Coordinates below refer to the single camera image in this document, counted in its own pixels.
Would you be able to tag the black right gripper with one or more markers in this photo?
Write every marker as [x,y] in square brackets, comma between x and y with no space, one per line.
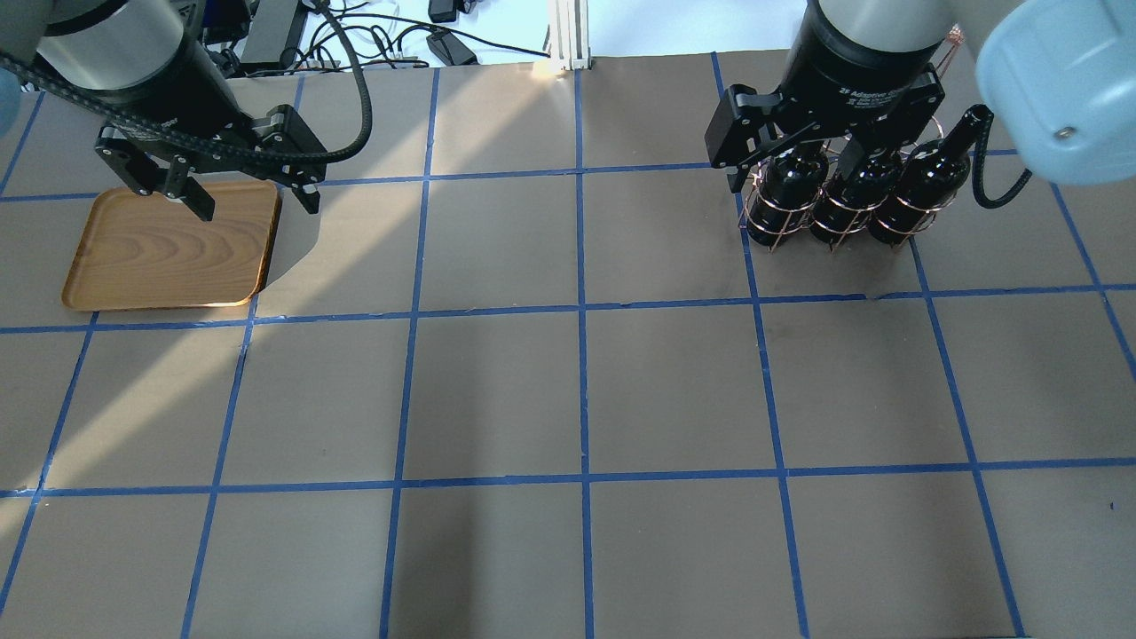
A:
[854,73]

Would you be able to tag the copper wire bottle basket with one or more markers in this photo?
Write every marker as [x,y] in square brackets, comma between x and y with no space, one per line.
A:
[833,133]

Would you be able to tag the black power adapter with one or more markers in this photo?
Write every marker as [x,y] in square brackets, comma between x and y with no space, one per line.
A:
[450,50]

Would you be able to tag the wooden tray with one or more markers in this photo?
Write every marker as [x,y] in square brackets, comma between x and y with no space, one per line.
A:
[138,253]

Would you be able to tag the aluminium frame post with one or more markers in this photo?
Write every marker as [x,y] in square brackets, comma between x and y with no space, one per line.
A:
[569,45]

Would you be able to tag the dark wine bottle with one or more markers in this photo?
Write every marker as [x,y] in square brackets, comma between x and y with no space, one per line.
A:
[847,203]
[790,185]
[931,176]

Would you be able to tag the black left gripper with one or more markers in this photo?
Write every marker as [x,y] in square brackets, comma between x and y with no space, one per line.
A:
[182,99]

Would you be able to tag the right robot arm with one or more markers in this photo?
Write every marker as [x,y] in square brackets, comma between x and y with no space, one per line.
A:
[1058,74]

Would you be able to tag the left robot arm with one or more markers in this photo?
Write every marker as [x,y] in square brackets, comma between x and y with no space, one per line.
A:
[141,58]

